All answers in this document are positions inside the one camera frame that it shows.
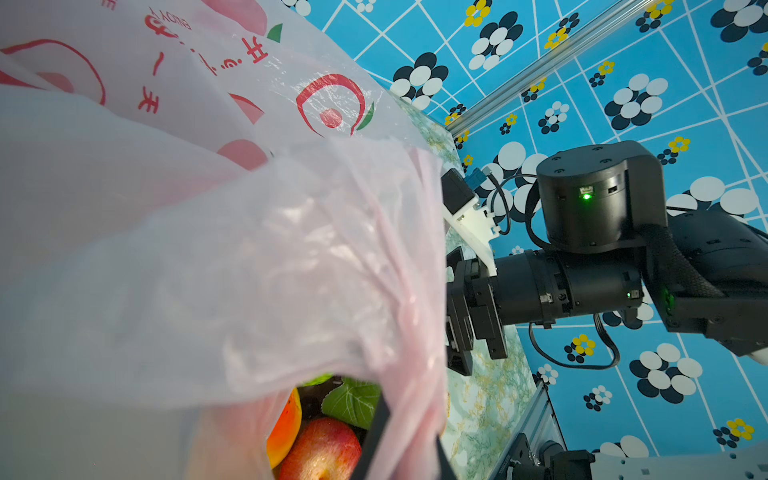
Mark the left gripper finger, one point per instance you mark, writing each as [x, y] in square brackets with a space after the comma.
[373, 445]

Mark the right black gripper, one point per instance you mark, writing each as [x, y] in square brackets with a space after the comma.
[471, 313]

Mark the pink translucent plastic bag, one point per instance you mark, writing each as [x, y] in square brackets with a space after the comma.
[203, 205]

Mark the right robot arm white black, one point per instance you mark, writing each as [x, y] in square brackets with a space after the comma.
[612, 242]

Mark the green grape leaf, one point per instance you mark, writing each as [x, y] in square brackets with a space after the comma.
[346, 399]

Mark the red peach bottom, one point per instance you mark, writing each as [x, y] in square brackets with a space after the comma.
[327, 449]

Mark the orange red mango left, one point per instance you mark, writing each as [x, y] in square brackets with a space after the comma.
[285, 431]

